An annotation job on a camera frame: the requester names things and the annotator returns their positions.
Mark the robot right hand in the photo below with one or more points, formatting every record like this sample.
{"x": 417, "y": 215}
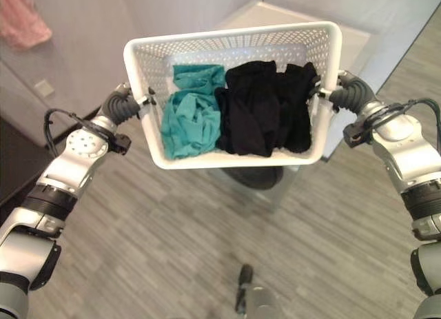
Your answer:
{"x": 349, "y": 93}

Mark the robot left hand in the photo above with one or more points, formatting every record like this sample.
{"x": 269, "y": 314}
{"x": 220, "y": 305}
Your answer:
{"x": 120, "y": 105}

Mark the white perforated laundry basket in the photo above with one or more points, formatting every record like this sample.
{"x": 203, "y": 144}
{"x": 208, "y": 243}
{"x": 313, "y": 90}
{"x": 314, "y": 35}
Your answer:
{"x": 237, "y": 50}

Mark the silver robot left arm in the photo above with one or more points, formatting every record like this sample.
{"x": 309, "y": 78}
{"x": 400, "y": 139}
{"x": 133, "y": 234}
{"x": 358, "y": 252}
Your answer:
{"x": 55, "y": 181}

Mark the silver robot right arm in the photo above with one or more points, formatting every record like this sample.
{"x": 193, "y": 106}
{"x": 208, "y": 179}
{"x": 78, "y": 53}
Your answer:
{"x": 403, "y": 150}

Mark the teal garment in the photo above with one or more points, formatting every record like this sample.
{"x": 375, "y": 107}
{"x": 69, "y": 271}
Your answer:
{"x": 191, "y": 115}

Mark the grey washing machine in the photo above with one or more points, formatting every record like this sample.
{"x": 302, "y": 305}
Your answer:
{"x": 296, "y": 29}

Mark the black garment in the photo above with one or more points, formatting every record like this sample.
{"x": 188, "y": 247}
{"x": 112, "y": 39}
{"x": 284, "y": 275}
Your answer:
{"x": 265, "y": 109}

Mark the dark cabinet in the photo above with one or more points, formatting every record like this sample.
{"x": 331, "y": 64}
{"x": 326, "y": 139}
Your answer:
{"x": 17, "y": 160}

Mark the pink hanging garment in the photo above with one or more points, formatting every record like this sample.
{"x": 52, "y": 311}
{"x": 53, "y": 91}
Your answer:
{"x": 22, "y": 21}

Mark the silver robot leg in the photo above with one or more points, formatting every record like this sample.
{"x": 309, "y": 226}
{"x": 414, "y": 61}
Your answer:
{"x": 255, "y": 298}

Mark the grey wall socket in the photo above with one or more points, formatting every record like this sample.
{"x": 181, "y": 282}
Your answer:
{"x": 44, "y": 88}

